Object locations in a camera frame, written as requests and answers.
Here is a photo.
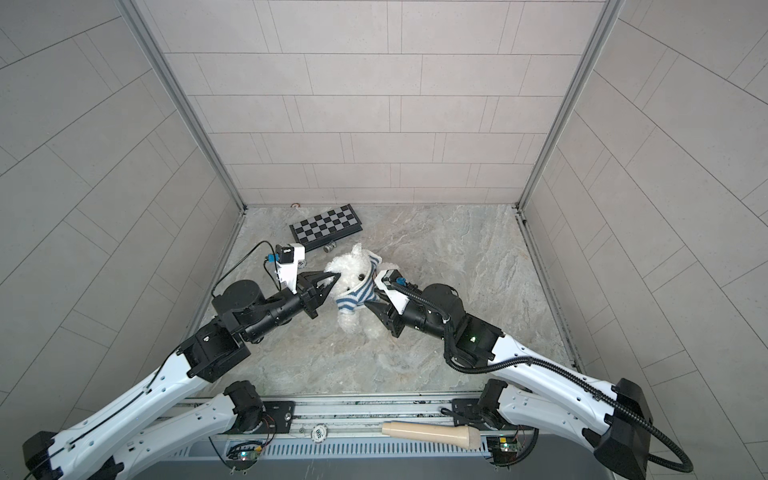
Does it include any right circuit board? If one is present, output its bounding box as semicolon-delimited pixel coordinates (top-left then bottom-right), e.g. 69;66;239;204
486;436;522;467

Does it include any circuit board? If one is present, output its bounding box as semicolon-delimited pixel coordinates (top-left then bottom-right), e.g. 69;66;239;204
486;436;522;467
226;440;265;471

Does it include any left circuit board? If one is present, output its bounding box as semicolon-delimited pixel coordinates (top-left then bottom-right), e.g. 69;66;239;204
226;440;265;471

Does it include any black white chessboard box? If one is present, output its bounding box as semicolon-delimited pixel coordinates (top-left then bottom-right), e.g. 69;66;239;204
289;204;363;252

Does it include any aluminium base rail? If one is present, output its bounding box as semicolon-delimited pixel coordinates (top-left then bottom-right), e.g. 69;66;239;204
262;387;586;443

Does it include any white teddy bear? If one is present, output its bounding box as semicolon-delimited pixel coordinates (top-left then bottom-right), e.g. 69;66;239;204
325;243;398;340

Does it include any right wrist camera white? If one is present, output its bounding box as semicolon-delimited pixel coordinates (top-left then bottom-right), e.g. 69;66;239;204
374;269;409;314

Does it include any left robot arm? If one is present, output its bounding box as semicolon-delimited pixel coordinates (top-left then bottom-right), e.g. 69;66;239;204
22;271;340;479

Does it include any beige wooden handle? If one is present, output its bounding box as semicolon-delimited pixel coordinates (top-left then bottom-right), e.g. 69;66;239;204
381;422;482;450

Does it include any blue white striped sweater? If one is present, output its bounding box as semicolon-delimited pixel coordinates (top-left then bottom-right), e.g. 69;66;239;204
334;250;381;314

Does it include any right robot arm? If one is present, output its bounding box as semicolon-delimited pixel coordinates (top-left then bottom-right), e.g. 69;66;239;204
365;284;653;479

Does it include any black corrugated cable hose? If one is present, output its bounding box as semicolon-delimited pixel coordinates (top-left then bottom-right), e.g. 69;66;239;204
389;278;695;474

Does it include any poker chip on rail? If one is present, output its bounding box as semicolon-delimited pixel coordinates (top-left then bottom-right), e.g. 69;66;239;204
310;424;328;444

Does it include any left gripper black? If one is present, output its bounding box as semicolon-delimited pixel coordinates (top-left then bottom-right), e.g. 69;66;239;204
239;272;340;346

